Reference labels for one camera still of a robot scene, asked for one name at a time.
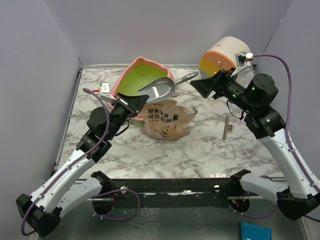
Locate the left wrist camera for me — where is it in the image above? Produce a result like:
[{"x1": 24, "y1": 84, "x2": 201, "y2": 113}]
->
[{"x1": 98, "y1": 82, "x2": 114, "y2": 100}]

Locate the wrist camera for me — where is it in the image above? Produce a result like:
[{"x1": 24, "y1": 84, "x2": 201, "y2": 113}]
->
[
  {"x1": 98, "y1": 82, "x2": 114, "y2": 100},
  {"x1": 235, "y1": 51, "x2": 254, "y2": 67}
]

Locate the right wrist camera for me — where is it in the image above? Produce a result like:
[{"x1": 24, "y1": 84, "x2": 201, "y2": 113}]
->
[{"x1": 235, "y1": 51, "x2": 254, "y2": 67}]

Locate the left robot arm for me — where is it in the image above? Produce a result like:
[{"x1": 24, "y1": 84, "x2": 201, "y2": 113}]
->
[{"x1": 16, "y1": 93, "x2": 149, "y2": 237}]

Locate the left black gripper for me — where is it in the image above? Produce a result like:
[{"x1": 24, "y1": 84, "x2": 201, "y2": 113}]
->
[{"x1": 107, "y1": 92, "x2": 150, "y2": 140}]

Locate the pink green litter box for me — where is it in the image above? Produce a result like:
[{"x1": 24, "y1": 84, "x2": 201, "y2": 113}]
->
[{"x1": 107, "y1": 56, "x2": 176, "y2": 125}]

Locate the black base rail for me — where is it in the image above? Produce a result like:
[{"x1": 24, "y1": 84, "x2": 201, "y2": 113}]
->
[{"x1": 100, "y1": 178, "x2": 255, "y2": 209}]

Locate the grey metal scoop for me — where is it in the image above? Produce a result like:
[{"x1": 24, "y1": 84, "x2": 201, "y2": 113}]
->
[{"x1": 137, "y1": 72, "x2": 199, "y2": 104}]

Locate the round cream drawer cabinet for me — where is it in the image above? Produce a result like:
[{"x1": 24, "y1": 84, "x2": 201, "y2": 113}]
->
[{"x1": 199, "y1": 36, "x2": 251, "y2": 78}]

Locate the peach cat litter bag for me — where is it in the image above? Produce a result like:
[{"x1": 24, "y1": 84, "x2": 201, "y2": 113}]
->
[{"x1": 139, "y1": 99, "x2": 198, "y2": 141}]

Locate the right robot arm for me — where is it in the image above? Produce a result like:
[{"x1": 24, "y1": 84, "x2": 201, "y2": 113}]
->
[{"x1": 190, "y1": 68, "x2": 320, "y2": 221}]

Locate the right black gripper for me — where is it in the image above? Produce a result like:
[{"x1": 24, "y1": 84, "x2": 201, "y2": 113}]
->
[{"x1": 190, "y1": 67, "x2": 256, "y2": 114}]

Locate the blue card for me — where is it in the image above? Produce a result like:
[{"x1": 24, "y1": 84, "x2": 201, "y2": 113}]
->
[{"x1": 240, "y1": 221, "x2": 272, "y2": 240}]

